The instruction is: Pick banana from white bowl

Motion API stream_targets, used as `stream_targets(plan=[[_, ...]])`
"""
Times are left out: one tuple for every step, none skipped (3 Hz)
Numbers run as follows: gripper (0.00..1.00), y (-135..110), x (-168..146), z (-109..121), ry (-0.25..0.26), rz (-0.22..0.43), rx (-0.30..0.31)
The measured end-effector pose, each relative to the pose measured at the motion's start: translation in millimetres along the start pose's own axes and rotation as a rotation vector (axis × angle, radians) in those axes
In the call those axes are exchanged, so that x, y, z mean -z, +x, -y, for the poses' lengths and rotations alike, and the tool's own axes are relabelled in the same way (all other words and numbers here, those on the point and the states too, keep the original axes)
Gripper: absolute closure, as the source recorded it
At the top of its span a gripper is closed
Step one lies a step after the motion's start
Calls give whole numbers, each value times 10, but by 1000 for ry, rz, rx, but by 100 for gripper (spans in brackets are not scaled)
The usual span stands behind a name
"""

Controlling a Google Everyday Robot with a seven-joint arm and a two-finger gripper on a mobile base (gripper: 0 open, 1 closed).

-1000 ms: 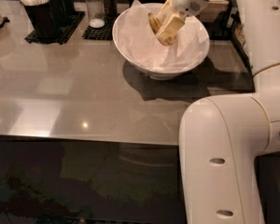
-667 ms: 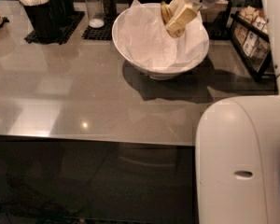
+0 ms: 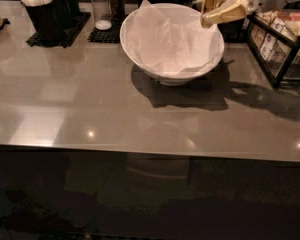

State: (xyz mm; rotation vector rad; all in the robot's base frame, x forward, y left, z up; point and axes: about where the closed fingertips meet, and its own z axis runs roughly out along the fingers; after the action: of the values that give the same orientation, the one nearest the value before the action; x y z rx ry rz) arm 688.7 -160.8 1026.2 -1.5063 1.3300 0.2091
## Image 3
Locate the yellow spotted banana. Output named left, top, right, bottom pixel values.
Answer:
left=200, top=0, right=217, bottom=28

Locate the white ceramic bowl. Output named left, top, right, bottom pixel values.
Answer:
left=119, top=2, right=225, bottom=87

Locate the white paper liner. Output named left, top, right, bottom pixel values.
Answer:
left=125, top=0, right=221, bottom=79

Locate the glass pepper shaker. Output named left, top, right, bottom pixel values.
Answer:
left=108, top=0, right=125, bottom=21

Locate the black rubber mat centre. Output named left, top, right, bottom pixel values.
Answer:
left=88, top=15, right=123, bottom=43

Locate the black rubber mat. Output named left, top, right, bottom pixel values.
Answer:
left=88, top=15, right=123, bottom=43
left=26, top=12, right=91, bottom=48

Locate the glass salt shaker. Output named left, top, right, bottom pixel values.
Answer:
left=91, top=0, right=112, bottom=31

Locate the black rubber mat left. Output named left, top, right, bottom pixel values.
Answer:
left=26, top=12, right=91, bottom=48

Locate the black cutlery holder rear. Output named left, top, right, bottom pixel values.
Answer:
left=53, top=0, right=79, bottom=29

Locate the black cutlery holder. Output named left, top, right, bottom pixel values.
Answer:
left=25, top=1, right=64, bottom=44
left=53, top=0, right=79, bottom=29

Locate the black cutlery holder front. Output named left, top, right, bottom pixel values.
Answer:
left=25, top=1, right=64, bottom=44

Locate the black wire tea rack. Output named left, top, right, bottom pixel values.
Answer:
left=246, top=9, right=300, bottom=88

